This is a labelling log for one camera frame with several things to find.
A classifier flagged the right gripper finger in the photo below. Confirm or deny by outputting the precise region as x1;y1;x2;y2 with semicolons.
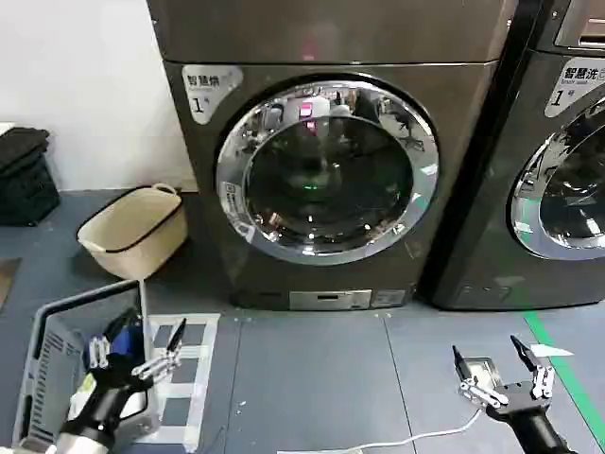
451;344;510;410
510;334;556;399

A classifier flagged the round chrome glass dryer door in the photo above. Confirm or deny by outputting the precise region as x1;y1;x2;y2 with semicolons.
216;70;441;267
506;94;605;262

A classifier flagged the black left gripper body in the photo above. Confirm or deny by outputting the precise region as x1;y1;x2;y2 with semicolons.
60;353;153;439

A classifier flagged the white floor tape grid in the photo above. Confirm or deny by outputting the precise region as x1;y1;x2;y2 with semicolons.
140;312;222;451

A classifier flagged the black folded cloth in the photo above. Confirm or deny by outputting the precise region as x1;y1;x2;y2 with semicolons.
0;127;52;172

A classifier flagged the green floor tape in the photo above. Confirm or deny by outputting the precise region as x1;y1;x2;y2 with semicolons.
522;309;605;450

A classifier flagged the grey plastic laundry basket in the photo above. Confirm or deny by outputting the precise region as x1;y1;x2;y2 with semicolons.
11;278;161;449

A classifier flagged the blue garment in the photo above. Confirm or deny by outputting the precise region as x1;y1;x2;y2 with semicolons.
112;321;145;357

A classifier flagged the grey front-loading dryer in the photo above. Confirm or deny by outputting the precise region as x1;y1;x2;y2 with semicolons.
145;0;517;312

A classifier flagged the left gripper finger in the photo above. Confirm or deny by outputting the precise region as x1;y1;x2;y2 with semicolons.
130;318;187;380
86;306;139;371

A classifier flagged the beige laundry basket black rim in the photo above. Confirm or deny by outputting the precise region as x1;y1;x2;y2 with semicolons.
77;182;189;281

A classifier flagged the pale garment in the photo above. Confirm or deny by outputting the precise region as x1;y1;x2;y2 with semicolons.
68;373;103;420

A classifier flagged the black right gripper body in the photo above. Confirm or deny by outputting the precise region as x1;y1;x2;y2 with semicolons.
485;381;579;454

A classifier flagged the white paper scrap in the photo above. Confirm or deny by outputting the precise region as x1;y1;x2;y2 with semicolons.
528;343;575;358

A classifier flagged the grey dryer with washer label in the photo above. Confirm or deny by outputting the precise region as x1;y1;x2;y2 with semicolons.
418;0;605;312

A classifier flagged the black plastic crate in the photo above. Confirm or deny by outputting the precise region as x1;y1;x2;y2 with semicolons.
0;155;62;227

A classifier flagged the steel floor socket box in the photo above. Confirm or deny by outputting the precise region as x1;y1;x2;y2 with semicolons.
460;357;498;392

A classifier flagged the silver washer label sticker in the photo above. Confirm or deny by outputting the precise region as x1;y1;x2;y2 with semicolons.
544;56;605;120

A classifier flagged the white floor cable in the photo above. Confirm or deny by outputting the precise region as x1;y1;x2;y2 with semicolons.
276;410;488;454

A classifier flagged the silver dryer label sticker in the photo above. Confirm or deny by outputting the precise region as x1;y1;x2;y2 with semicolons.
181;63;245;126

